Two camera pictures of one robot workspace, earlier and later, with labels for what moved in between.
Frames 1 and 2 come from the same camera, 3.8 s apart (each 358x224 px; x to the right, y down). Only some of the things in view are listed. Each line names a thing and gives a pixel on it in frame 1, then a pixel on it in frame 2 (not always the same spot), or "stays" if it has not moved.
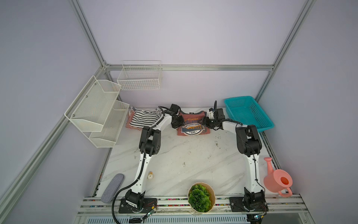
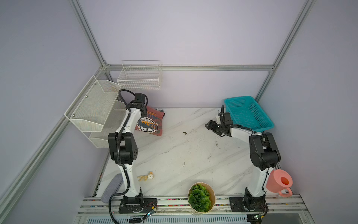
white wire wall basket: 140,75 stays
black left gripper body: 178,122 to 144,115
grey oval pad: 112,188 stays
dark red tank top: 192,125 to 152,123
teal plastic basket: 246,110 stays
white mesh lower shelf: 112,127 stays
